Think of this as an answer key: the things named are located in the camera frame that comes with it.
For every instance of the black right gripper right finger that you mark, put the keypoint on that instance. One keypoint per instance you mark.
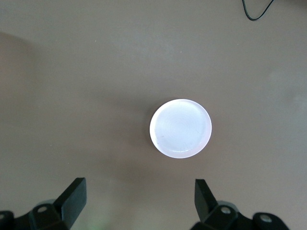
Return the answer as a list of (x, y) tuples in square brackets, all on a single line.
[(206, 206)]

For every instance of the pink round plate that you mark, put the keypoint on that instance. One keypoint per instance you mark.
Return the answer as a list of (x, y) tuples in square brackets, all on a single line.
[(180, 129)]

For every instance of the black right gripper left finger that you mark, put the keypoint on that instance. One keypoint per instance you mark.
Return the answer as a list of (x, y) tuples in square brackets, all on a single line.
[(72, 206)]

